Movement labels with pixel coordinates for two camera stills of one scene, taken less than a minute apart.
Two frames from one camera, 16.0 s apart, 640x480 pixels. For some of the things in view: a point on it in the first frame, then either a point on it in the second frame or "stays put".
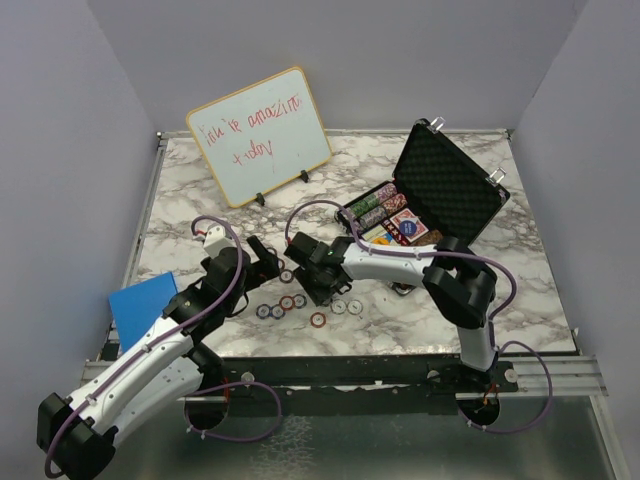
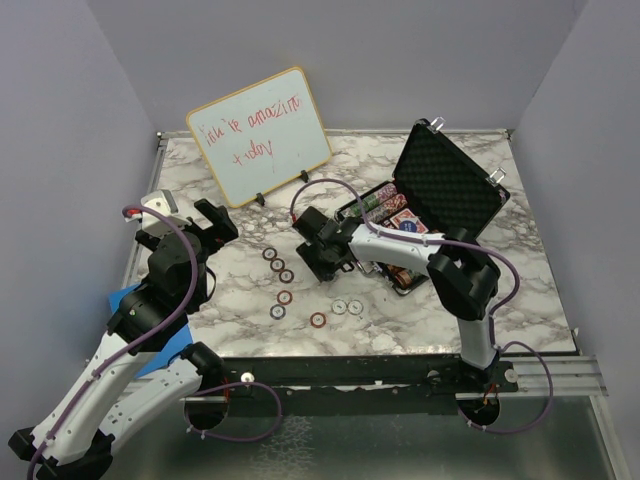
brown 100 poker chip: (286, 276) stays put
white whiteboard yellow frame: (261, 137) stays put
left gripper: (268, 261) → (225, 230)
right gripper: (317, 295) → (319, 270)
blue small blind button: (408, 227) stays put
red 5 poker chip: (318, 319) stays put
